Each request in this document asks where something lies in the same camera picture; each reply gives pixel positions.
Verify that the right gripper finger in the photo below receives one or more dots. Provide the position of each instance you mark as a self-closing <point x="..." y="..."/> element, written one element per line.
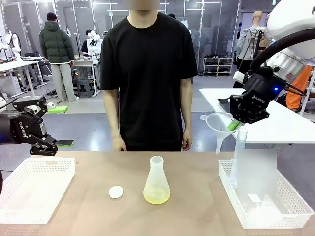
<point x="257" y="116"/>
<point x="237" y="108"/>

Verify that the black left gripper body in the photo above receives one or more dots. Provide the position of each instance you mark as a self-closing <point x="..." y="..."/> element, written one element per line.
<point x="27" y="127"/>

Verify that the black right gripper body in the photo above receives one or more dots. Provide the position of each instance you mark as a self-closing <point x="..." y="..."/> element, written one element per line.
<point x="261" y="88"/>

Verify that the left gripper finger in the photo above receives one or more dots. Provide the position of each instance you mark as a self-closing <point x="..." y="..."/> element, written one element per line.
<point x="29" y="102"/>
<point x="44" y="147"/>

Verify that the clear plastic funnel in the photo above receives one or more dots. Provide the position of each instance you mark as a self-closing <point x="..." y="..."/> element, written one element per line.
<point x="216" y="123"/>

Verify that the clear plastic graduated cylinder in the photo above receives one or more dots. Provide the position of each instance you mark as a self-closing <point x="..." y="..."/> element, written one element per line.
<point x="240" y="152"/>

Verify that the white round cap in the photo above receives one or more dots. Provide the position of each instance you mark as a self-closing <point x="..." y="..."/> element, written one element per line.
<point x="116" y="192"/>

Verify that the white perforated plastic basket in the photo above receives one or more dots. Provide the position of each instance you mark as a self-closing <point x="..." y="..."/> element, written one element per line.
<point x="283" y="218"/>
<point x="37" y="196"/>

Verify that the translucent plastic conical flask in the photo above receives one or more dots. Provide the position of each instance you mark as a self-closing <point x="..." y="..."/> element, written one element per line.
<point x="157" y="191"/>

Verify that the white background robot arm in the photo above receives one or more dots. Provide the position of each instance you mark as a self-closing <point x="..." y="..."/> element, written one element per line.
<point x="16" y="46"/>
<point x="94" y="37"/>

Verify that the person's right forearm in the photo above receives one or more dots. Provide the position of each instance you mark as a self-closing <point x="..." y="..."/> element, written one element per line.
<point x="112" y="113"/>

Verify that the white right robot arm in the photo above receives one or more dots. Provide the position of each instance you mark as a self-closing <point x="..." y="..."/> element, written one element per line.
<point x="290" y="17"/>

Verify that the person's left forearm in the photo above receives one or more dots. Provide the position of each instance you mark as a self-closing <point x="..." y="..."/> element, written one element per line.
<point x="187" y="105"/>

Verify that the person's left hand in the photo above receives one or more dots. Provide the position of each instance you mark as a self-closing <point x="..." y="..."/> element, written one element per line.
<point x="187" y="140"/>

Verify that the person's right hand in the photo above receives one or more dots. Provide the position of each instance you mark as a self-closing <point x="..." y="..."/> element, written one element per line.
<point x="119" y="145"/>

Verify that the black flat tray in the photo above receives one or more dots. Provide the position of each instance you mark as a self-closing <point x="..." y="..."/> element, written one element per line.
<point x="224" y="104"/>

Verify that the mannequin in white jacket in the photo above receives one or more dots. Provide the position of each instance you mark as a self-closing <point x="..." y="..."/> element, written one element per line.
<point x="299" y="83"/>

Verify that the white office desk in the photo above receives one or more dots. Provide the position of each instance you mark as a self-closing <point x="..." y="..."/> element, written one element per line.
<point x="14" y="65"/>

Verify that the wooden shoe rack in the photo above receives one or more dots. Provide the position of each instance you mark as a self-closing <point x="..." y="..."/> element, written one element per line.
<point x="217" y="66"/>

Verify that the mannequin in grey shirt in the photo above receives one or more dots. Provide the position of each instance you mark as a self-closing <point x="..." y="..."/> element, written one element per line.
<point x="246" y="44"/>

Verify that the grey plastic step stool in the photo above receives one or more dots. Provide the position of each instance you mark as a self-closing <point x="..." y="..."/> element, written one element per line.
<point x="85" y="84"/>

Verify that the person in grey trousers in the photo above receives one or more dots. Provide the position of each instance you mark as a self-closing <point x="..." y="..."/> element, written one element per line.
<point x="55" y="44"/>

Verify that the white workbench with shelves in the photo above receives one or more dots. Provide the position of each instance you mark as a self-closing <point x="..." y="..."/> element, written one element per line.
<point x="83" y="62"/>

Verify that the person in black t-shirt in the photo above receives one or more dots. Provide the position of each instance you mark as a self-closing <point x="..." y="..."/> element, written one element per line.
<point x="147" y="73"/>

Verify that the black camera tripod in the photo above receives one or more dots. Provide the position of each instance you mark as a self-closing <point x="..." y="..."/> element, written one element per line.
<point x="257" y="49"/>

